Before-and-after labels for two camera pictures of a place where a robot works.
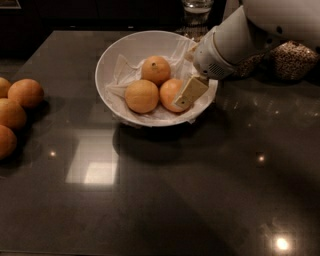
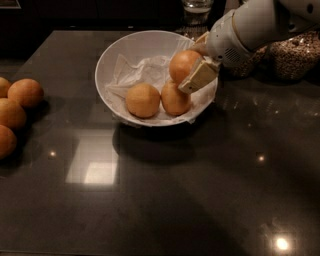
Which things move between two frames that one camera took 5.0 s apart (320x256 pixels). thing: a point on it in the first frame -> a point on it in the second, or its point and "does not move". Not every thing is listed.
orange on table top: (27, 92) does not move
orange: (155, 68) -> (182, 63)
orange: (4, 87) does not move
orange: (12, 114) does not move
